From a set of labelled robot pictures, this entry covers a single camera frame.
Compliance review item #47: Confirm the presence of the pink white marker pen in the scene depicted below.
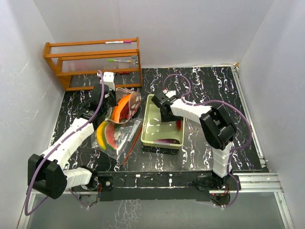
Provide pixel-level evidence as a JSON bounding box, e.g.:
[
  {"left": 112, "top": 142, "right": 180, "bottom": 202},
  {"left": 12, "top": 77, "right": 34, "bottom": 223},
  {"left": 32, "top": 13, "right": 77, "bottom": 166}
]
[{"left": 105, "top": 41, "right": 132, "bottom": 44}]

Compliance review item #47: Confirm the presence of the pale green perforated basket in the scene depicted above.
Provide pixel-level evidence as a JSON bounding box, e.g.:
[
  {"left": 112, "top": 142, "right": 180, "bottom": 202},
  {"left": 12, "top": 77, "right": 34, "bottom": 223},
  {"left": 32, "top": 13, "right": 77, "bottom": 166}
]
[{"left": 141, "top": 94, "right": 185, "bottom": 150}]

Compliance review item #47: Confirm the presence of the purple toy eggplant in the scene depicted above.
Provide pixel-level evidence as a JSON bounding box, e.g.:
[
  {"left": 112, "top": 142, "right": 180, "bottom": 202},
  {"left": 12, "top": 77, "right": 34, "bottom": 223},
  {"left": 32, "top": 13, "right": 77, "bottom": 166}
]
[{"left": 154, "top": 138, "right": 180, "bottom": 145}]

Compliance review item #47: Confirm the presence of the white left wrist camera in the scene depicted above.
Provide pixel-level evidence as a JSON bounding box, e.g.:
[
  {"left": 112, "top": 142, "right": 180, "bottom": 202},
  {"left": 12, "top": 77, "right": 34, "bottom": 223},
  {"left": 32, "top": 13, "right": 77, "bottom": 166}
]
[{"left": 97, "top": 71, "right": 115, "bottom": 91}]

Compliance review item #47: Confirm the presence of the wooden shelf rack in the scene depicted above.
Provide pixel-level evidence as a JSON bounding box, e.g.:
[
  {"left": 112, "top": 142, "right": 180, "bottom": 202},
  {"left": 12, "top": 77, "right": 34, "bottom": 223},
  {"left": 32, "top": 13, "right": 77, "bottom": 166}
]
[{"left": 42, "top": 37, "right": 142, "bottom": 92}]

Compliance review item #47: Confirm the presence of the green marker pen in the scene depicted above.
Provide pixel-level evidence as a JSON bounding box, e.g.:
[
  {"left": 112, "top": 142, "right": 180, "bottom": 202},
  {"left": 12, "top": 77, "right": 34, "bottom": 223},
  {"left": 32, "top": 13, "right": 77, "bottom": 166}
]
[{"left": 107, "top": 59, "right": 132, "bottom": 63}]

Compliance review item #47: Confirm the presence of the yellow toy banana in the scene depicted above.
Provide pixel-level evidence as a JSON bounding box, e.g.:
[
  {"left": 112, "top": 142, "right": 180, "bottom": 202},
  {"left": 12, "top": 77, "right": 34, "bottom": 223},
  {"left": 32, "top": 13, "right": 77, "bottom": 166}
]
[{"left": 96, "top": 121, "right": 109, "bottom": 151}]

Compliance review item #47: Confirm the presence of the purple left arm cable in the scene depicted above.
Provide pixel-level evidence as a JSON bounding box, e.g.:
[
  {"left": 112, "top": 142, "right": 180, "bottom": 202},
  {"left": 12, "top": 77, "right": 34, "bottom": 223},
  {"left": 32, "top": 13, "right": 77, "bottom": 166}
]
[{"left": 24, "top": 70, "right": 105, "bottom": 217}]

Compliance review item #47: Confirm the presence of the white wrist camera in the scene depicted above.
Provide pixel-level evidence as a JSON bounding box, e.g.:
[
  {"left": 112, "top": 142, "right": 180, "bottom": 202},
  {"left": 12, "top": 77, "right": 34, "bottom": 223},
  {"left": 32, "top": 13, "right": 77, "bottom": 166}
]
[
  {"left": 97, "top": 71, "right": 115, "bottom": 91},
  {"left": 165, "top": 91, "right": 176, "bottom": 98}
]

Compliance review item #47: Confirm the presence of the dark red toy sweet potato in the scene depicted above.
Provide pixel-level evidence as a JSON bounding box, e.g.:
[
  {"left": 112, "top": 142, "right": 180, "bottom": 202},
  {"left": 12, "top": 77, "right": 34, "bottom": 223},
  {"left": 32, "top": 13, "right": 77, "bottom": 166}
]
[{"left": 117, "top": 99, "right": 140, "bottom": 122}]

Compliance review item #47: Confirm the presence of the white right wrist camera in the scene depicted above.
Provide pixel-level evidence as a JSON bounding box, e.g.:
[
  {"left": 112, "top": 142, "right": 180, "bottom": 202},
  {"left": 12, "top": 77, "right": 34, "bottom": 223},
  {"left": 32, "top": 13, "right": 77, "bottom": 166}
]
[{"left": 165, "top": 91, "right": 176, "bottom": 98}]

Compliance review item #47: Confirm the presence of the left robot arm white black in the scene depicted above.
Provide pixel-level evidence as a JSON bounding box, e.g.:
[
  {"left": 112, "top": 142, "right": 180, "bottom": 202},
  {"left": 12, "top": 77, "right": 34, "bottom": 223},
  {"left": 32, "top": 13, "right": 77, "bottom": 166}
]
[{"left": 28, "top": 82, "right": 116, "bottom": 199}]

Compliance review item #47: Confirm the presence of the clear bag of white discs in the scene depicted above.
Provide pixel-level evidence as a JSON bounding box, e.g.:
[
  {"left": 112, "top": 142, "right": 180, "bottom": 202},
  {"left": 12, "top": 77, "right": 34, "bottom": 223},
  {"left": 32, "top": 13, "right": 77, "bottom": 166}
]
[{"left": 105, "top": 87, "right": 142, "bottom": 124}]

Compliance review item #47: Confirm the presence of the red watermelon slice toy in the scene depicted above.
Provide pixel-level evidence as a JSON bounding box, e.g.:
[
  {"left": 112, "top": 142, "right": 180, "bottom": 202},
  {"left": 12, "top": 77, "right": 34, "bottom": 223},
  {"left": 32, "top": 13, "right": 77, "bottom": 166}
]
[{"left": 102, "top": 123, "right": 118, "bottom": 150}]

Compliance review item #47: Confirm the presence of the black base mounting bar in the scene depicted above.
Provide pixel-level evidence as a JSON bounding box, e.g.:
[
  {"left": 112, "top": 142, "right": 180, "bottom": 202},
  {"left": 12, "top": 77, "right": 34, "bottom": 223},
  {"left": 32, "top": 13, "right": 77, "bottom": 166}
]
[{"left": 93, "top": 171, "right": 241, "bottom": 202}]

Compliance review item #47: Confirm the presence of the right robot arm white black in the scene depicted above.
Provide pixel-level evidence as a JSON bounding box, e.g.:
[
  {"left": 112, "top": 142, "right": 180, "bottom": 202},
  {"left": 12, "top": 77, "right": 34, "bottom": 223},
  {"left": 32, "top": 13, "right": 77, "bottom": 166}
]
[{"left": 152, "top": 92, "right": 237, "bottom": 190}]

